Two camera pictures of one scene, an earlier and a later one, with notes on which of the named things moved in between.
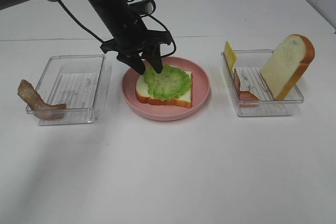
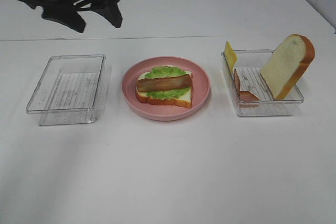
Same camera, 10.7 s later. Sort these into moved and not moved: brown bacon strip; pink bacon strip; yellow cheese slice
Moved: brown bacon strip
Not moved: yellow cheese slice; pink bacon strip
